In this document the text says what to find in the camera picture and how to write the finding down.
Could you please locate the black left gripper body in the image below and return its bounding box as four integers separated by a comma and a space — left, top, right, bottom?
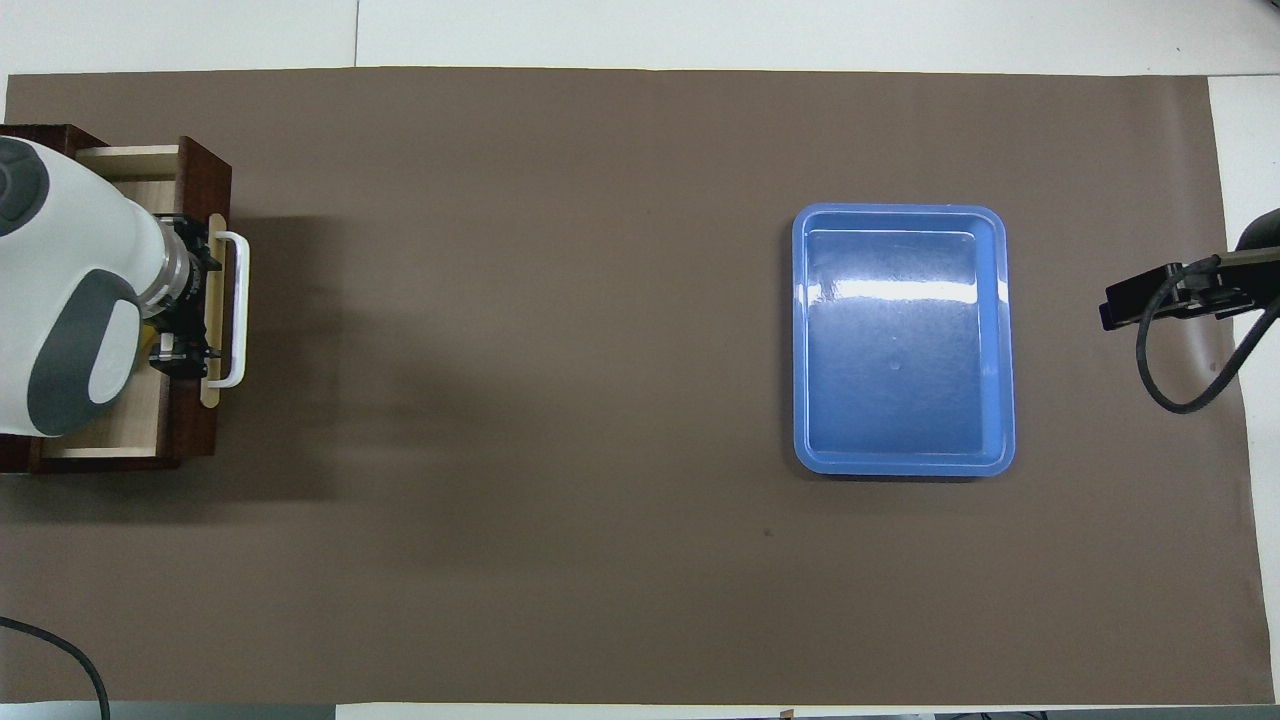
160, 240, 223, 336

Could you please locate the blue plastic tray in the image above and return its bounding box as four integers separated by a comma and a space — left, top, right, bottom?
792, 203, 1016, 478

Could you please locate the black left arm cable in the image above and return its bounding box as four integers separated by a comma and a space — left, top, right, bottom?
0, 617, 111, 720

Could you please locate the brown table mat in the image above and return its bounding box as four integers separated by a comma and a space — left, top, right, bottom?
0, 66, 1276, 706

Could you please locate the dark wooden drawer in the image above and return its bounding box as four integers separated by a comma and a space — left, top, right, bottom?
30, 135, 249, 471

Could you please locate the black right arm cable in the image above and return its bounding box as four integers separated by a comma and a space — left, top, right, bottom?
1135, 248, 1280, 415

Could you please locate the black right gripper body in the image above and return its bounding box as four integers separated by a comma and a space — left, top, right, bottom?
1180, 208, 1280, 323

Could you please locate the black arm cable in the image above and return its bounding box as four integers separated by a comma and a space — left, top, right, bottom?
0, 617, 111, 720
1135, 248, 1280, 415

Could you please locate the white drawer handle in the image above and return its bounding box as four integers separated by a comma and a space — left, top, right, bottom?
205, 230, 249, 389

